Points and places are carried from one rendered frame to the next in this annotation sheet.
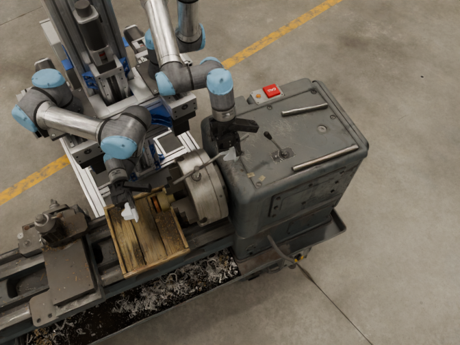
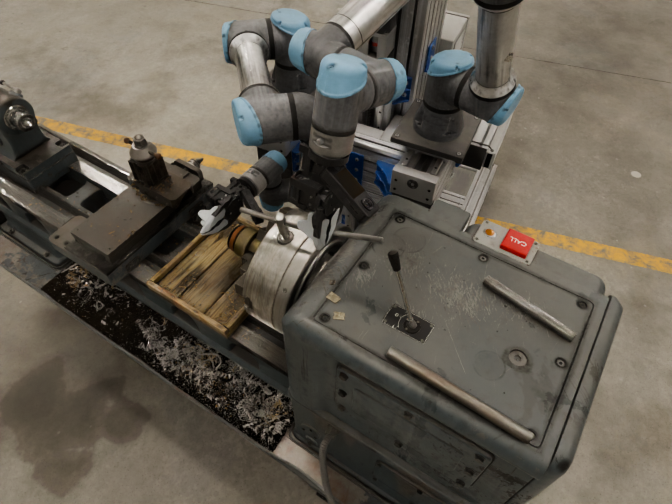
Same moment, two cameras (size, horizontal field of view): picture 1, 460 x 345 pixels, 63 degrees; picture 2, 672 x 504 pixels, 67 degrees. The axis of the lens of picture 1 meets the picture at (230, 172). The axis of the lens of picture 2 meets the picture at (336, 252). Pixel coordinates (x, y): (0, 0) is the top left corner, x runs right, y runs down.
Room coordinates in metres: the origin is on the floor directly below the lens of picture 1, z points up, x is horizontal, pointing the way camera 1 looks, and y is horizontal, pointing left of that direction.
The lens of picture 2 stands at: (0.40, -0.55, 2.12)
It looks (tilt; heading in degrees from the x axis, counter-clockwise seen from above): 51 degrees down; 55
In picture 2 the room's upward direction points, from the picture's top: 2 degrees clockwise
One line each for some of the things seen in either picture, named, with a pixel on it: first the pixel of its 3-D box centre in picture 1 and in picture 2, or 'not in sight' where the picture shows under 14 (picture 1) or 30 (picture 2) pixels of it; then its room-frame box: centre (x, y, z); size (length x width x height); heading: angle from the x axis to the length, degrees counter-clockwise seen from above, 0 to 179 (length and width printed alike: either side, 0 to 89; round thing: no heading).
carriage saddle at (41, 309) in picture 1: (58, 262); (134, 212); (0.49, 0.75, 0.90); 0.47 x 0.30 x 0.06; 24
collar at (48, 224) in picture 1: (43, 221); (142, 148); (0.58, 0.73, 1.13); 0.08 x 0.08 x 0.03
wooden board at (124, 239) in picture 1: (146, 229); (226, 268); (0.65, 0.39, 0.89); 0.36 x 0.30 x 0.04; 24
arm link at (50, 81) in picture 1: (50, 87); (289, 36); (1.10, 0.75, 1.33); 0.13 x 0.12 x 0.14; 159
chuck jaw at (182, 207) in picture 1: (188, 211); (251, 278); (0.64, 0.17, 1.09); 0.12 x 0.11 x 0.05; 24
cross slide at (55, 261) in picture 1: (64, 251); (143, 204); (0.52, 0.71, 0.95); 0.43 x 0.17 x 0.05; 24
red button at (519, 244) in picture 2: (271, 91); (516, 244); (1.14, -0.18, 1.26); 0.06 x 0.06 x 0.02; 24
